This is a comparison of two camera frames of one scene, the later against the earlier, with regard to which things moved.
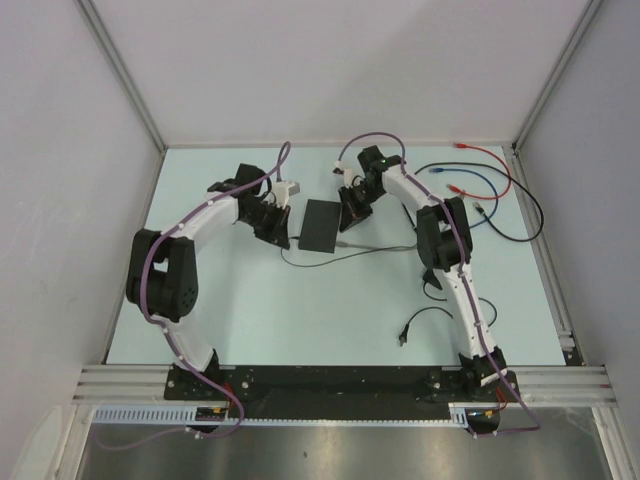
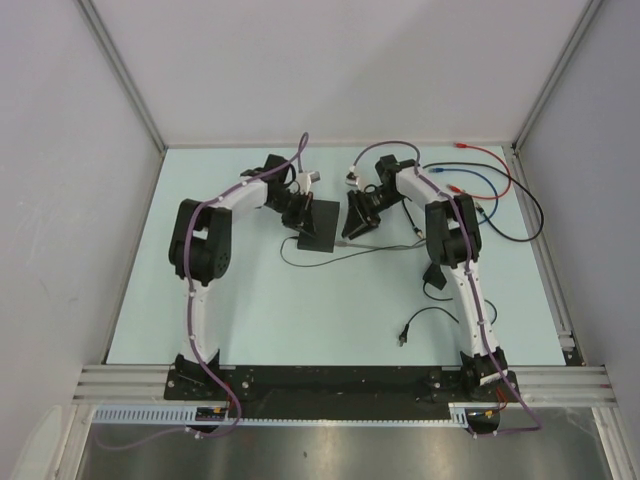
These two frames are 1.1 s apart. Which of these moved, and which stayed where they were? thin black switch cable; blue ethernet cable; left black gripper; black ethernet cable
Moved: left black gripper
Stayed: blue ethernet cable; thin black switch cable; black ethernet cable
